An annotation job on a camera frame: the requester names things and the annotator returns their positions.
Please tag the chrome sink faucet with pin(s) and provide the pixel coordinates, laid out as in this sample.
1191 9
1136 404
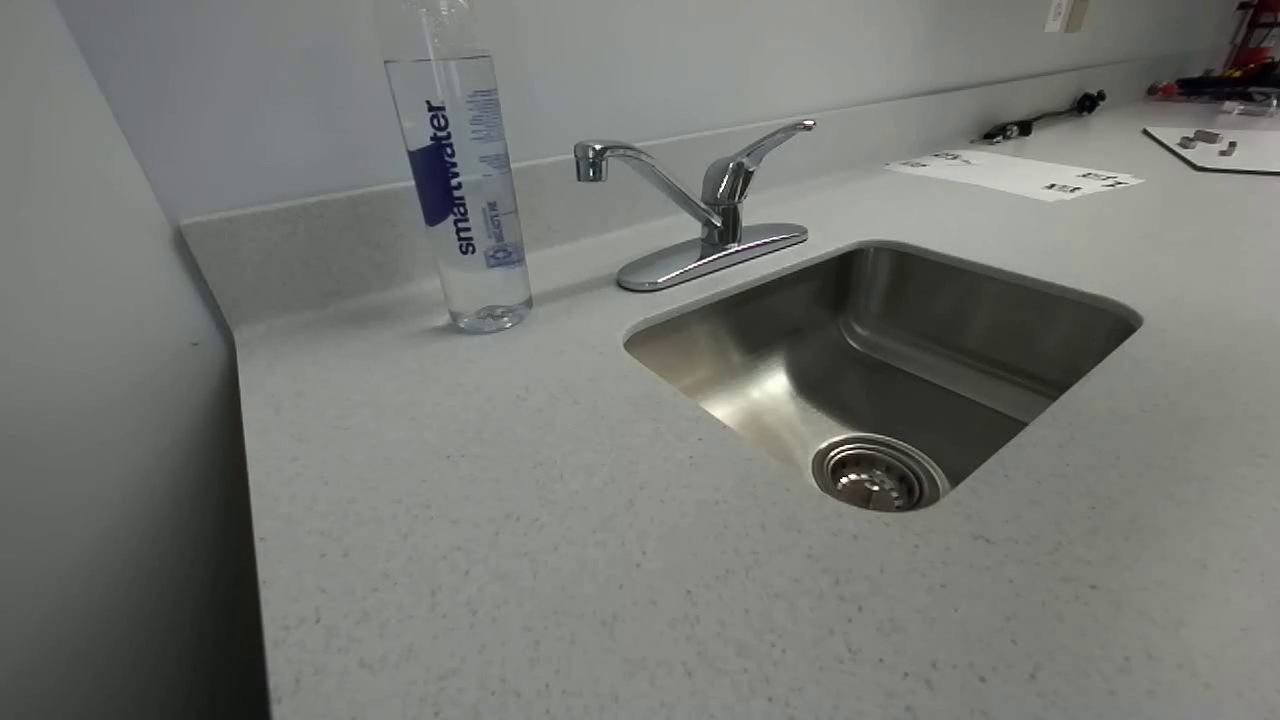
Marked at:
723 185

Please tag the clear smartwater bottle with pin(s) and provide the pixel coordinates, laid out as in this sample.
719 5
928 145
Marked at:
460 202

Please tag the metal drain strainer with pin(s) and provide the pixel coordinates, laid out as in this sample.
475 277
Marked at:
873 476

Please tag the stainless steel sink basin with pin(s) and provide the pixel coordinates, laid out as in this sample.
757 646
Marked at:
932 346

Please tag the white printed paper sheet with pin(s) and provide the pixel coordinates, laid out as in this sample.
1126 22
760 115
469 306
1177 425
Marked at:
1014 173

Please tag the white board with small parts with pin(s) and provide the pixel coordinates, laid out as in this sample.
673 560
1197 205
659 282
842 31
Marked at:
1242 154

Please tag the black clutter pile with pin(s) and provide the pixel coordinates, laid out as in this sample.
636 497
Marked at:
1222 86

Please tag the white wall outlet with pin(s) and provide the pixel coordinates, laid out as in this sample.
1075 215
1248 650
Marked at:
1067 14

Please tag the red metal frame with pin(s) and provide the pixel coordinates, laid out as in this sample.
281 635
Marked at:
1259 39

